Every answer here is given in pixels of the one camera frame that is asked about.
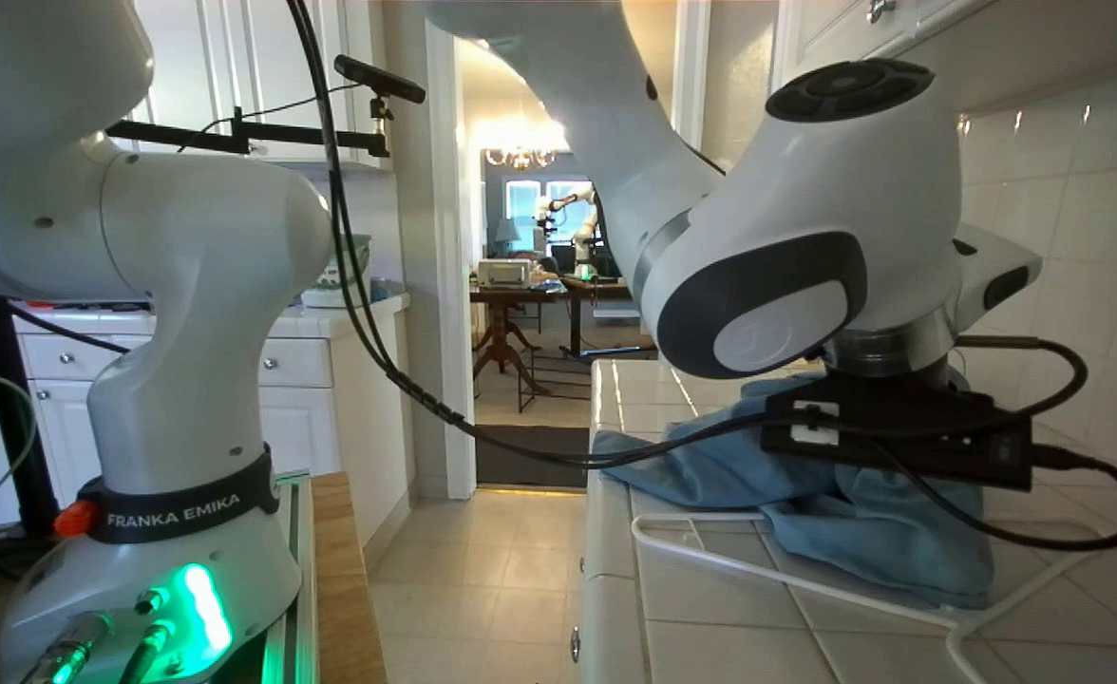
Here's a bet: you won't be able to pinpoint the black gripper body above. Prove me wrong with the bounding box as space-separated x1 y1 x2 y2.
828 364 969 399

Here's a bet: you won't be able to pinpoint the blue cloth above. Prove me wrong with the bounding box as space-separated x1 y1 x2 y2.
592 369 1007 617

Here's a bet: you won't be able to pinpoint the dark side table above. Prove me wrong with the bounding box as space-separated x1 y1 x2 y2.
556 271 658 369

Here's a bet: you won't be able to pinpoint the wooden dining table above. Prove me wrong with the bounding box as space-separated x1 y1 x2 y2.
467 257 566 413

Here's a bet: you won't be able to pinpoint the bright window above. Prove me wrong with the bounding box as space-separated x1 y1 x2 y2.
499 174 605 257

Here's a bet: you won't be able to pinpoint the chandelier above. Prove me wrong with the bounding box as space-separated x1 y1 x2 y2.
478 139 566 174

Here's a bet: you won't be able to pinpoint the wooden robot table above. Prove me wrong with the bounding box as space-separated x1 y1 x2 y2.
308 472 390 684

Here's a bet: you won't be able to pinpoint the white kitchen base cabinets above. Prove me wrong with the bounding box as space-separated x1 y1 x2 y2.
0 298 413 537

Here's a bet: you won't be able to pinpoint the white glass-door upper cabinets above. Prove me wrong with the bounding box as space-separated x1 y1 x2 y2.
124 0 383 174

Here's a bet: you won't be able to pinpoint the black stand pole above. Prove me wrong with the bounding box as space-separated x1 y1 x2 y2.
0 280 63 548

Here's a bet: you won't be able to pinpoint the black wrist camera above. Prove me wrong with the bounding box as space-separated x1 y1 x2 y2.
760 376 1040 494

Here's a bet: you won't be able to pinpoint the white wire coat hanger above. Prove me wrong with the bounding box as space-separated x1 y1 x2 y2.
625 507 1117 684

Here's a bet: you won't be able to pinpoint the white upper wall cabinet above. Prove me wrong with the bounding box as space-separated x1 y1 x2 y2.
772 0 1117 119

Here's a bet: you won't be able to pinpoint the white door frame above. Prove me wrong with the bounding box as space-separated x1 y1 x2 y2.
371 0 482 507

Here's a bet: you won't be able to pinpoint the long black cable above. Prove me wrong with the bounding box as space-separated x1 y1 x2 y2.
280 0 838 474

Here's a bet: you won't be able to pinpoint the black stereo camera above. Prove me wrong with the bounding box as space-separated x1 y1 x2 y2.
332 51 430 105

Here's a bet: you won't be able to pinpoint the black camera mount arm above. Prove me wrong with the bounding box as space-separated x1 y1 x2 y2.
104 105 397 165

